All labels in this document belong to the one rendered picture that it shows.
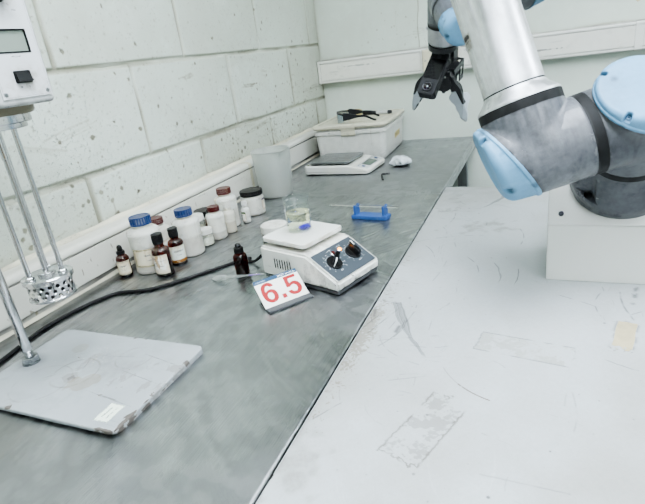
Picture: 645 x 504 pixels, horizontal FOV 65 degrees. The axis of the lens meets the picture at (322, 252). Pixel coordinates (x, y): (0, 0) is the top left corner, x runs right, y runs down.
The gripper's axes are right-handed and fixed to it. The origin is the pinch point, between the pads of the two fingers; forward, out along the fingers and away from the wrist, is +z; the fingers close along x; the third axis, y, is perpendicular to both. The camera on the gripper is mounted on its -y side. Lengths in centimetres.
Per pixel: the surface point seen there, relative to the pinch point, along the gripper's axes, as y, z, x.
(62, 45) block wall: -55, -39, 61
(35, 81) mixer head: -82, -55, 15
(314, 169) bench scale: 2, 35, 49
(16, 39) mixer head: -81, -59, 16
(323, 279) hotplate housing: -65, -9, -7
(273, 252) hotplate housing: -64, -9, 5
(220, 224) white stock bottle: -53, 6, 35
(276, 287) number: -71, -9, 0
